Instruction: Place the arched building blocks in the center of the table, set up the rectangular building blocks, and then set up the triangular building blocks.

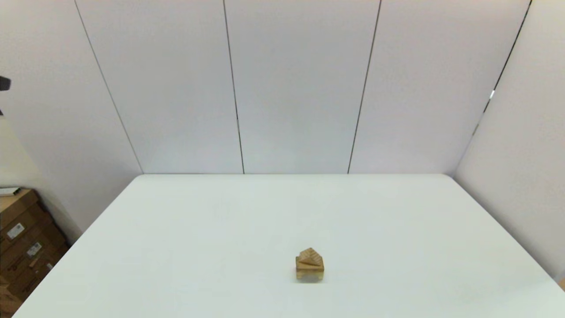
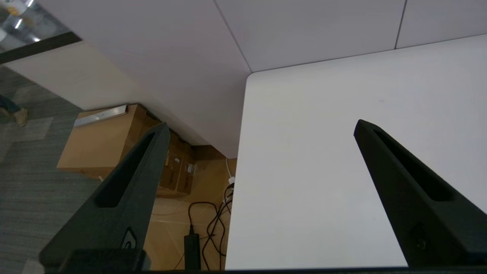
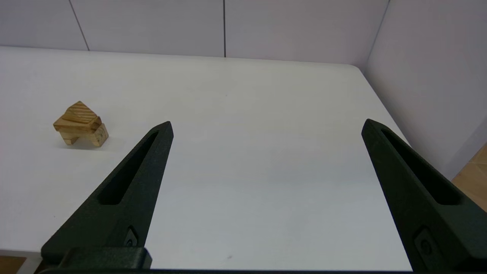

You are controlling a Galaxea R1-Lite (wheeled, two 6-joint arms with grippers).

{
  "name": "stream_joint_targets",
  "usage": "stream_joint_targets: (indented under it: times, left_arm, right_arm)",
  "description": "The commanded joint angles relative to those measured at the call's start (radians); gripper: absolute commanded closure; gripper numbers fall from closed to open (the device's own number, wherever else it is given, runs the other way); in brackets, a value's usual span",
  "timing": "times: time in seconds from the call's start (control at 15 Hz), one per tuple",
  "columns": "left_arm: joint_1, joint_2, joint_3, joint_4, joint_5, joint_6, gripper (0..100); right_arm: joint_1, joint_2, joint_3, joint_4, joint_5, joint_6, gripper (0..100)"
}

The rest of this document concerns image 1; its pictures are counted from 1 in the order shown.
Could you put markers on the triangular wooden building block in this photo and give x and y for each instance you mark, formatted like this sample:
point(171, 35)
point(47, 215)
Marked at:
point(311, 256)

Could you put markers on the rectangular wooden building block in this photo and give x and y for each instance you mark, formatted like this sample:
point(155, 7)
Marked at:
point(318, 267)

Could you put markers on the arched wooden building block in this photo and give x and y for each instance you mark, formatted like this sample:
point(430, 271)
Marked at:
point(310, 276)

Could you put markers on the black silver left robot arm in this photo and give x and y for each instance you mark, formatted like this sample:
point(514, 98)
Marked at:
point(4, 83)

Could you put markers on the labelled brown cardboard box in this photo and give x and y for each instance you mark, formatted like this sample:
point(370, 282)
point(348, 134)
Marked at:
point(37, 276)
point(17, 212)
point(26, 258)

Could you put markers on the white flat object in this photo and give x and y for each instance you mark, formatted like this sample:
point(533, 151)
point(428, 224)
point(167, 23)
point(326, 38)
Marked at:
point(9, 191)

